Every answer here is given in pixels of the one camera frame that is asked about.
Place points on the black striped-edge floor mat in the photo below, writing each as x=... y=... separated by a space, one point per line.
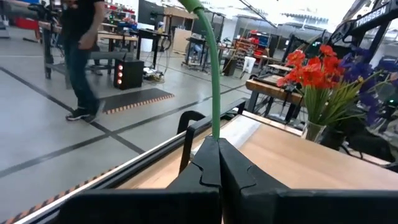
x=37 y=207
x=133 y=98

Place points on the black computer tower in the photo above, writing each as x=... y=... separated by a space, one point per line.
x=129 y=74

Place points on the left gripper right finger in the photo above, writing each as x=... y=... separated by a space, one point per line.
x=248 y=202

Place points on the black aluminium table frame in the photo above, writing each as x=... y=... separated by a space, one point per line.
x=140 y=168

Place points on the wooden top work table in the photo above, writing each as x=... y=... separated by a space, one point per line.
x=270 y=90

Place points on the white bin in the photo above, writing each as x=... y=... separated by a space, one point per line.
x=249 y=63

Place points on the clear glass vase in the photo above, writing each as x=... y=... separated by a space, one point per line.
x=312 y=132

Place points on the shelf with red bins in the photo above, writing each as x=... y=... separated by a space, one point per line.
x=252 y=43

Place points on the person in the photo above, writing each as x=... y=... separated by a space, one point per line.
x=81 y=46

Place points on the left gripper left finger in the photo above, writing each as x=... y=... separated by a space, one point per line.
x=186 y=205

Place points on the purple artificial flower bunch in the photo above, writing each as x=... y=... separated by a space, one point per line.
x=354 y=70

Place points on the red artificial flower bunch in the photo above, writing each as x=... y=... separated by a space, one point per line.
x=295 y=59
x=328 y=51

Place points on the pink artificial tulip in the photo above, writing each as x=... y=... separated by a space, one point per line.
x=215 y=77

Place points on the black table clamp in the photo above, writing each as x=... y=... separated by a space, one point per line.
x=186 y=116

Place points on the grey metal workbench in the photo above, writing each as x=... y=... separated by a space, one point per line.
x=105 y=55

